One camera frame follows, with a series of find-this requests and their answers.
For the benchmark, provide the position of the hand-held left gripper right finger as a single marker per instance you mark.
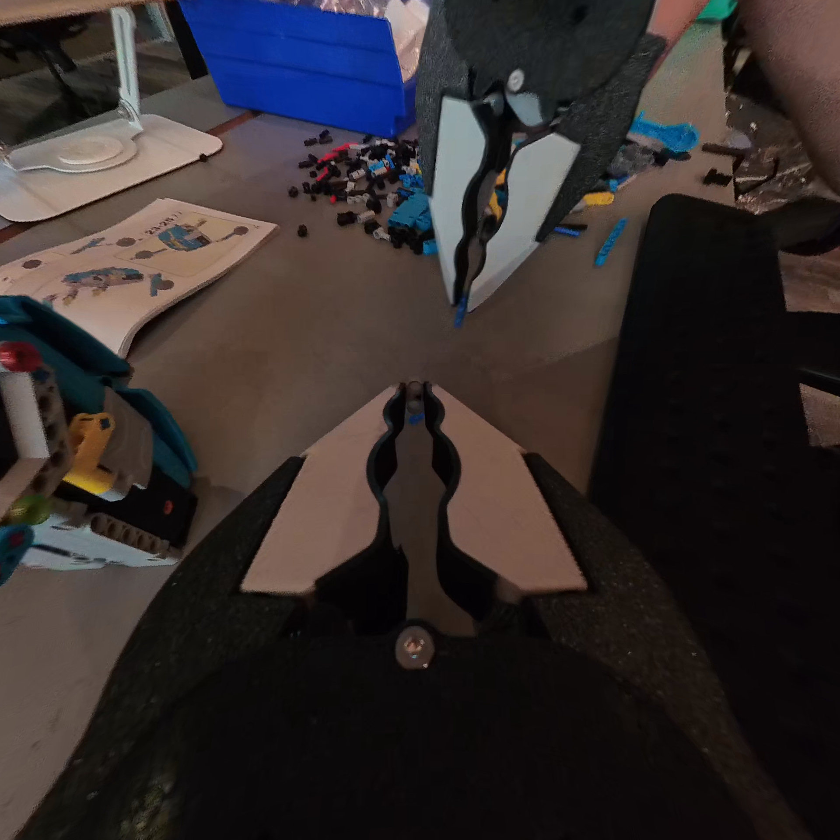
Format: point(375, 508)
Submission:
point(505, 525)

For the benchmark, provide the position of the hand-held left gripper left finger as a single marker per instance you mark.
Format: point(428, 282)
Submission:
point(315, 525)

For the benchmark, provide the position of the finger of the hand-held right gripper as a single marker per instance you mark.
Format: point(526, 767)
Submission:
point(449, 170)
point(531, 197)

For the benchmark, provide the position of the pile of toy brick parts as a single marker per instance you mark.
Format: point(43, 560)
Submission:
point(367, 177)

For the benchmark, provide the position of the small blue pin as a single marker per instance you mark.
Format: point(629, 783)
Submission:
point(414, 403)
point(461, 315)

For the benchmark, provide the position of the toy brick robot model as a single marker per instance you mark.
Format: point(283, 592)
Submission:
point(131, 426)

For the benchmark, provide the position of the person's right forearm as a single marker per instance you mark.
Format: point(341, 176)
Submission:
point(800, 79)

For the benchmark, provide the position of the blue brick beam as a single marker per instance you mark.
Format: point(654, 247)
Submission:
point(610, 241)

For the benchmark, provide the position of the clear plastic bags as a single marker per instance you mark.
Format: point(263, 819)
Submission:
point(410, 33)

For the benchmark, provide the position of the blue storage bin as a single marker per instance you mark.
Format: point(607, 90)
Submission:
point(295, 65)

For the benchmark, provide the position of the black perforated wrist rest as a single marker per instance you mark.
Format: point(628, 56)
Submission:
point(709, 459)

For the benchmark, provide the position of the crumpled clear plastic sheet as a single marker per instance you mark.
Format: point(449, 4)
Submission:
point(781, 151)

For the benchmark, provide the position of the instruction booklet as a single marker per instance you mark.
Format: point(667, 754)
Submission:
point(164, 262)

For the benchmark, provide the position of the white tablet stand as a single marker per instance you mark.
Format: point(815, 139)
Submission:
point(98, 151)

